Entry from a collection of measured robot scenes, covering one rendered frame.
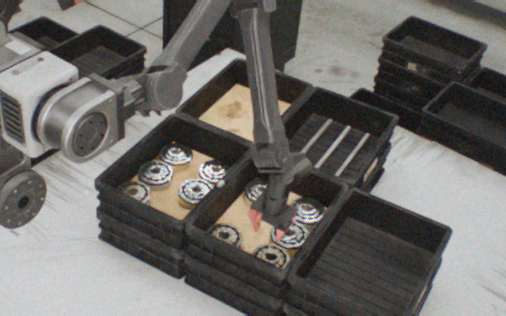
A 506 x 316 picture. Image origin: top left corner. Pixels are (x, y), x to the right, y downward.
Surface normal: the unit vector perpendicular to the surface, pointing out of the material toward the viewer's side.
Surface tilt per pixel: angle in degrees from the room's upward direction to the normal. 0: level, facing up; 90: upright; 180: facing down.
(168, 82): 61
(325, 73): 0
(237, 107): 0
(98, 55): 0
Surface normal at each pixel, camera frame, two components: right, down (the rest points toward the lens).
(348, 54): 0.05, -0.79
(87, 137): 0.78, 0.42
